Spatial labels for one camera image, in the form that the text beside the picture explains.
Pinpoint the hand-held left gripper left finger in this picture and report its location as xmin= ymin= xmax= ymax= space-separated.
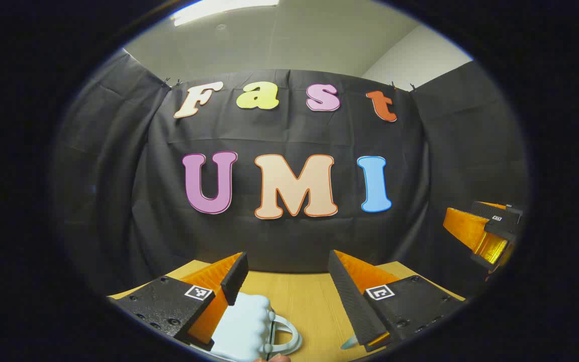
xmin=108 ymin=251 xmax=250 ymax=352

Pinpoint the light blue suitcase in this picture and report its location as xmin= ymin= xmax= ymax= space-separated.
xmin=189 ymin=293 xmax=303 ymax=362

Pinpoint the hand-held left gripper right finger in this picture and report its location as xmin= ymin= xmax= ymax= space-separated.
xmin=328 ymin=250 xmax=466 ymax=352

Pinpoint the ceiling light panel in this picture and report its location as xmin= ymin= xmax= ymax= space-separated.
xmin=171 ymin=0 xmax=280 ymax=27

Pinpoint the black backdrop cloth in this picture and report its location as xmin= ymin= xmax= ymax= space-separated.
xmin=51 ymin=50 xmax=530 ymax=297

